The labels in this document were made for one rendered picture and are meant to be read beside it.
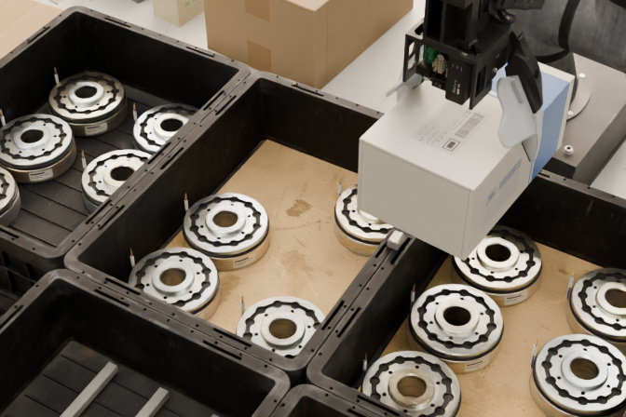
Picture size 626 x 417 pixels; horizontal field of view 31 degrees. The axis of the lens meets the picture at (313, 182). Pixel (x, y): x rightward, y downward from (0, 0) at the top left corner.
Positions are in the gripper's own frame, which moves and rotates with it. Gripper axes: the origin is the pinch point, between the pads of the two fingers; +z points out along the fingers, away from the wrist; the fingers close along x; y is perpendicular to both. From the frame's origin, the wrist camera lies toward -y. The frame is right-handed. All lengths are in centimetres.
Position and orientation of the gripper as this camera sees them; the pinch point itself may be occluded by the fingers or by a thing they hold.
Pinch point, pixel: (468, 127)
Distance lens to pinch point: 108.0
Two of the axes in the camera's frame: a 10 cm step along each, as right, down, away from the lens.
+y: -5.8, 5.6, -5.9
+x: 8.1, 3.9, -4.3
